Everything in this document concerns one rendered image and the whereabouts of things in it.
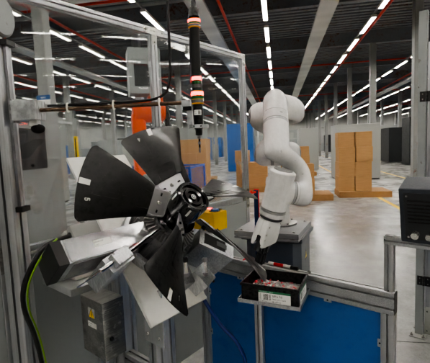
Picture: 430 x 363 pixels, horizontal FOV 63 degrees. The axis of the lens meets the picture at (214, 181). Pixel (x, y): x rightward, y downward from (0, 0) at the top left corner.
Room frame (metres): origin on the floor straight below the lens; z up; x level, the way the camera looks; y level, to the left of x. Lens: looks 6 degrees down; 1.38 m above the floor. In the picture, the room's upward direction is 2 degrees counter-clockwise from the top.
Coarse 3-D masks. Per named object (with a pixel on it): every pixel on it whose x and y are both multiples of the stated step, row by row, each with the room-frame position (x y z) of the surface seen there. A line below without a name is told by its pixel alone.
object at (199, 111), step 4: (192, 0) 1.24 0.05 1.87; (192, 4) 1.24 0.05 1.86; (192, 8) 1.23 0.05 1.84; (196, 8) 1.24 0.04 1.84; (192, 12) 1.23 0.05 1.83; (196, 12) 1.24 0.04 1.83; (188, 16) 1.25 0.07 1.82; (192, 16) 1.27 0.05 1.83; (196, 16) 1.27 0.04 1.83; (192, 104) 1.25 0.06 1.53; (196, 104) 1.23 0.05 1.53; (200, 104) 1.24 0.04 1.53; (196, 108) 1.23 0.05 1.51; (200, 108) 1.24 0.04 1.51; (196, 112) 1.23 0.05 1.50; (200, 112) 1.24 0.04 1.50; (196, 116) 1.24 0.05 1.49; (200, 116) 1.24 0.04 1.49; (196, 120) 1.24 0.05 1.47; (200, 120) 1.24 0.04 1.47; (196, 124) 1.24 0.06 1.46; (196, 128) 1.24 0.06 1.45; (200, 128) 1.24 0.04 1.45; (196, 132) 1.24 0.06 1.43; (200, 132) 1.24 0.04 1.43
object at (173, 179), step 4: (172, 176) 1.24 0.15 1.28; (176, 176) 1.24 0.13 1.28; (180, 176) 1.23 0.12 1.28; (168, 180) 1.24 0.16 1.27; (172, 180) 1.23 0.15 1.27; (176, 180) 1.23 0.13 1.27; (180, 180) 1.23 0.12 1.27; (160, 184) 1.23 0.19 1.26; (164, 184) 1.23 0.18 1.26; (168, 184) 1.23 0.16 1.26; (176, 184) 1.22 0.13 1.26; (160, 188) 1.23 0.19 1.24; (168, 188) 1.22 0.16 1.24; (172, 188) 1.22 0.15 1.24; (172, 192) 1.21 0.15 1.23
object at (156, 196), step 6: (156, 192) 1.12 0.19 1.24; (162, 192) 1.13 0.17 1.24; (168, 192) 1.14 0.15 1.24; (156, 198) 1.12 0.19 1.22; (162, 198) 1.13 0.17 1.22; (168, 198) 1.14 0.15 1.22; (150, 204) 1.11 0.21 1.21; (156, 204) 1.12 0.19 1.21; (162, 204) 1.13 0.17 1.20; (150, 210) 1.11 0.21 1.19; (162, 210) 1.14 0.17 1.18; (162, 216) 1.14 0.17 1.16
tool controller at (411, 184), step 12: (408, 180) 1.14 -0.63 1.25; (420, 180) 1.12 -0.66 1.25; (408, 192) 1.08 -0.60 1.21; (420, 192) 1.06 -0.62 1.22; (408, 204) 1.09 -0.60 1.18; (420, 204) 1.07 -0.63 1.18; (408, 216) 1.10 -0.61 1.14; (420, 216) 1.08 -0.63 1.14; (408, 228) 1.11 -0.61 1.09; (420, 228) 1.09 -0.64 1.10; (408, 240) 1.12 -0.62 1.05; (420, 240) 1.10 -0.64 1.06
